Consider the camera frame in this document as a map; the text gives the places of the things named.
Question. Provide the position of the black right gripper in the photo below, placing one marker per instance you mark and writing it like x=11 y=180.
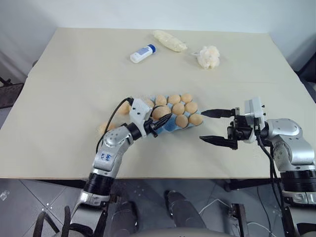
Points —
x=240 y=130

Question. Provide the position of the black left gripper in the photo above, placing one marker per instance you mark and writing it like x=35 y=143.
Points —
x=151 y=126

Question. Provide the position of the brown egg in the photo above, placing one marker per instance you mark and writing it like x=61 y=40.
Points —
x=186 y=98
x=161 y=100
x=195 y=119
x=178 y=108
x=160 y=113
x=190 y=107
x=148 y=102
x=174 y=99
x=182 y=121
x=124 y=109
x=105 y=128

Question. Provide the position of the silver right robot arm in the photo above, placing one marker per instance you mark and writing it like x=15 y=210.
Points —
x=287 y=138

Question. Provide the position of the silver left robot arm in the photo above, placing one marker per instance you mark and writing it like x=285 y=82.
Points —
x=112 y=145

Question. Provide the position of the blue egg carton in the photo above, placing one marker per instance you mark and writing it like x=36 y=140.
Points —
x=170 y=127

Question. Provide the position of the white bottle with blue cap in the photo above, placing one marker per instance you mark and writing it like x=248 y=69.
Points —
x=142 y=53

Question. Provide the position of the white mesh bath pouf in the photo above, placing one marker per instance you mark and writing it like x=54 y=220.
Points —
x=208 y=58

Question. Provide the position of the clear bag of white filling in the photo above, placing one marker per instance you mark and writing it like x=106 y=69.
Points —
x=169 y=40

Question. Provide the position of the dark rounded robot leg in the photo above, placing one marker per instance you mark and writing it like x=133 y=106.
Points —
x=184 y=209
x=124 y=218

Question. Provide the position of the dark grey chair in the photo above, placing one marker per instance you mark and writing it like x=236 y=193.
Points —
x=307 y=71

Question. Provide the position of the black metal stand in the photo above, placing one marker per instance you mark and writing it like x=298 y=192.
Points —
x=10 y=93

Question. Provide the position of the crumpled clear plastic scrap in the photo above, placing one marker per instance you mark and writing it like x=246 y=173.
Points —
x=4 y=195

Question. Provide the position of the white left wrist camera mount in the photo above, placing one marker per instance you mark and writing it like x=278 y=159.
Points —
x=139 y=109

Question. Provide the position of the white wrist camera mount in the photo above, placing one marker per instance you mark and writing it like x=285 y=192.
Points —
x=139 y=109
x=254 y=108

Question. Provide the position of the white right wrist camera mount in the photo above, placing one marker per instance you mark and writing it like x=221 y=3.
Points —
x=254 y=108

